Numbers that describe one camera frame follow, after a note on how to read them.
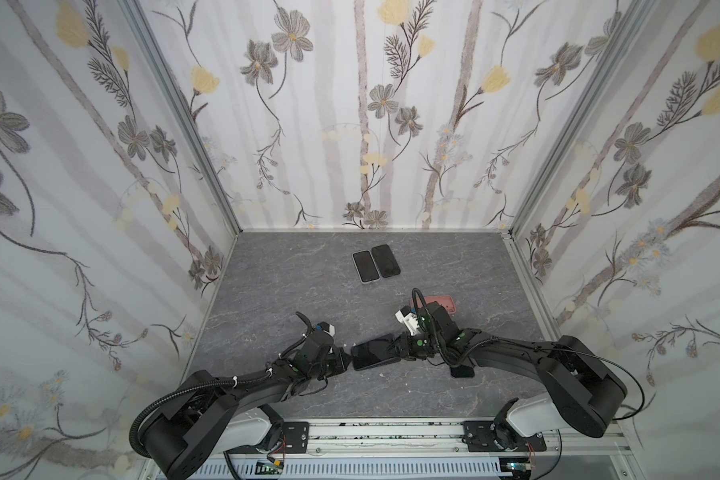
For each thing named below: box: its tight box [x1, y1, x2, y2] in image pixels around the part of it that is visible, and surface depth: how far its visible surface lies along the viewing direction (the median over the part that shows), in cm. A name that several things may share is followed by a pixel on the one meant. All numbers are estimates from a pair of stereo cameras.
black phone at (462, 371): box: [450, 364, 475, 378], surface depth 87 cm
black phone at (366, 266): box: [351, 249, 381, 284], surface depth 110 cm
